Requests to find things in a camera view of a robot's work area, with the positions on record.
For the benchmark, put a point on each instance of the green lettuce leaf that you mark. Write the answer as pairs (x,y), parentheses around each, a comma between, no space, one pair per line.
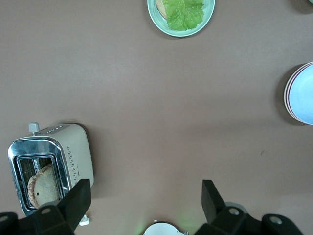
(184,14)

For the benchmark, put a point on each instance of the brown bread slice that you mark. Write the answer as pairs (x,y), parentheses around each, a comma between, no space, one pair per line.
(161,7)

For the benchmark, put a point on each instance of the beige shallow plate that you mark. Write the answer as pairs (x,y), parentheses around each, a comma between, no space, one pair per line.
(284,96)

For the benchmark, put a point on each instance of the round bread slice with eye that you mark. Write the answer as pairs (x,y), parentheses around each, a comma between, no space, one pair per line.
(45,188)

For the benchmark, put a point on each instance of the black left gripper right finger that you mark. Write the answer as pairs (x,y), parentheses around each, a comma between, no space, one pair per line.
(215,210)

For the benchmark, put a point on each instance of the green plate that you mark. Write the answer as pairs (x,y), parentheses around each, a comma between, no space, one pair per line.
(156,22)

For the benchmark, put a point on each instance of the beige and chrome toaster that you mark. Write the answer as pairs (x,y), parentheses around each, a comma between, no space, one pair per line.
(78,151)

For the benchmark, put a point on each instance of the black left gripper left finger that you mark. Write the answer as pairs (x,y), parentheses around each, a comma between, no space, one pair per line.
(71,208)

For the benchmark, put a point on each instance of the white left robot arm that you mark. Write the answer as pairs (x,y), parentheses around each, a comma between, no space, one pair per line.
(161,230)

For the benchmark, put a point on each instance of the blue shallow plate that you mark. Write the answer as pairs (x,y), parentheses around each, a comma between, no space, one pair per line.
(303,95)

